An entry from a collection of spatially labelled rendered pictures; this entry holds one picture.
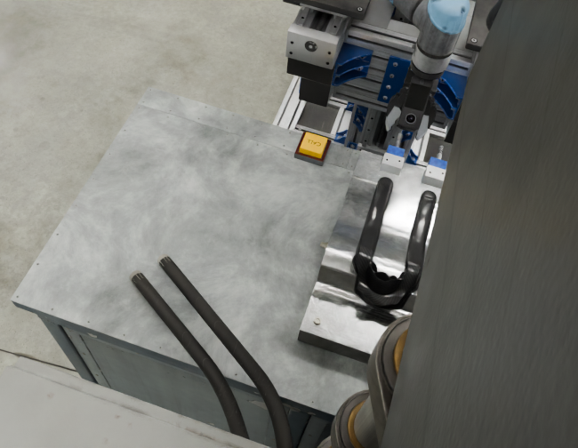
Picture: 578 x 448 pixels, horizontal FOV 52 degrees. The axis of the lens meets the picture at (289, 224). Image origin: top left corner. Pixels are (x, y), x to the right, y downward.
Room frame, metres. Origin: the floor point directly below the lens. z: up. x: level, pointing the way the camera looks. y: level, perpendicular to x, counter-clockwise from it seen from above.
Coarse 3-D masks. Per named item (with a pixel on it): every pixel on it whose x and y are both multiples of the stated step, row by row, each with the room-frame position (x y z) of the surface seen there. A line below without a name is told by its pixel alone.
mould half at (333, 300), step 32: (352, 192) 0.85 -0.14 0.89; (416, 192) 0.87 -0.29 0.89; (352, 224) 0.75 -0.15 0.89; (384, 224) 0.77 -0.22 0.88; (352, 256) 0.64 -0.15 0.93; (384, 256) 0.66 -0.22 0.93; (320, 288) 0.59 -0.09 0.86; (352, 288) 0.59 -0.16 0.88; (352, 320) 0.53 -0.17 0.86; (384, 320) 0.54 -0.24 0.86; (352, 352) 0.47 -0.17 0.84
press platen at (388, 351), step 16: (400, 320) 0.23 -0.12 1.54; (384, 336) 0.22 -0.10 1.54; (400, 336) 0.21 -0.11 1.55; (384, 352) 0.20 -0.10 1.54; (400, 352) 0.20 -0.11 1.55; (368, 368) 0.20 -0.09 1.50; (384, 368) 0.18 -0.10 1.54; (368, 384) 0.18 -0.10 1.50; (384, 384) 0.17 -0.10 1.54; (384, 400) 0.16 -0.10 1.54; (384, 416) 0.14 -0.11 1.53
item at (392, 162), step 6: (396, 144) 1.01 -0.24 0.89; (390, 150) 0.98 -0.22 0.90; (396, 150) 0.98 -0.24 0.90; (402, 150) 0.98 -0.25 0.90; (384, 156) 0.94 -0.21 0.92; (390, 156) 0.95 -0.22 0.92; (396, 156) 0.95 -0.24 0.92; (402, 156) 0.96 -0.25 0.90; (384, 162) 0.93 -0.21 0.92; (390, 162) 0.93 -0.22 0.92; (396, 162) 0.93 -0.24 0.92; (402, 162) 0.94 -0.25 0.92; (384, 168) 0.92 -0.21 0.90; (390, 168) 0.92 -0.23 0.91; (396, 168) 0.92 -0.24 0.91; (396, 174) 0.92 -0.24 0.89
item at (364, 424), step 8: (368, 400) 0.20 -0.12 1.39; (368, 408) 0.19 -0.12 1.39; (360, 416) 0.19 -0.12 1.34; (368, 416) 0.18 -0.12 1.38; (360, 424) 0.19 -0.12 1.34; (368, 424) 0.18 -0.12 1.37; (360, 432) 0.18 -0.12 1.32; (368, 432) 0.18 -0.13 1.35; (360, 440) 0.18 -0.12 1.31; (368, 440) 0.17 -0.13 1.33; (376, 440) 0.17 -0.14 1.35
